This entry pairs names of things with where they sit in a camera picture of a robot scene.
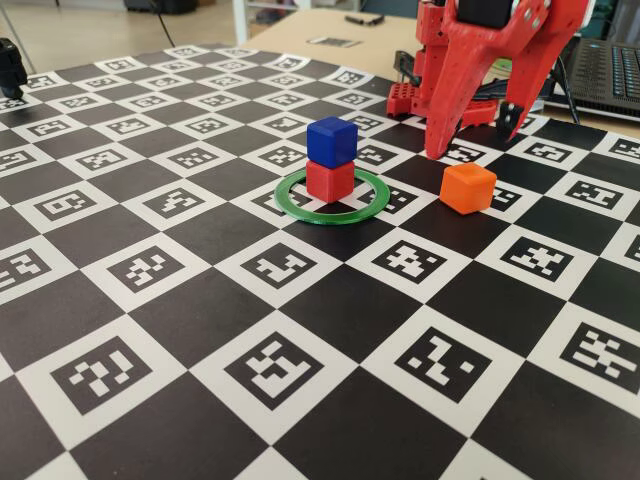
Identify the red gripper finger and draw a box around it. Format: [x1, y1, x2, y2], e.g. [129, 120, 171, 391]
[496, 0, 590, 145]
[423, 22, 502, 161]

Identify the red gripper body black motor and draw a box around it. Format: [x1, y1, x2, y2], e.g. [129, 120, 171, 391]
[446, 0, 519, 42]

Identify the orange cube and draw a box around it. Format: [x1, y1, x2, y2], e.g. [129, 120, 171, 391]
[439, 161, 498, 216]

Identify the blue cube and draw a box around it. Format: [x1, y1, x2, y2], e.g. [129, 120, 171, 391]
[305, 116, 359, 168]

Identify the red cube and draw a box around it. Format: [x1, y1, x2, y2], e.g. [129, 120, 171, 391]
[305, 159, 356, 204]

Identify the red perforated robot base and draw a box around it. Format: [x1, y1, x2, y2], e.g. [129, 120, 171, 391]
[385, 79, 501, 129]

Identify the black laptop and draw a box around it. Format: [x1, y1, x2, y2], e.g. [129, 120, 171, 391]
[543, 35, 640, 121]

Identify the small printed marker sheet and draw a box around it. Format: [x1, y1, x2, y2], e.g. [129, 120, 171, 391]
[305, 35, 364, 50]

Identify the black white marker checkerboard mat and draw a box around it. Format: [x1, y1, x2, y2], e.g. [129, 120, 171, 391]
[0, 43, 640, 480]

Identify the black box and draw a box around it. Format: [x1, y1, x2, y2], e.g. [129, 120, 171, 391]
[123, 0, 199, 15]

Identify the black clamp device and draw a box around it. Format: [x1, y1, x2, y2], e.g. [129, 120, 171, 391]
[0, 37, 30, 100]

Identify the green ring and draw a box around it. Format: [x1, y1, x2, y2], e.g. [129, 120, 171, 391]
[273, 167, 391, 227]

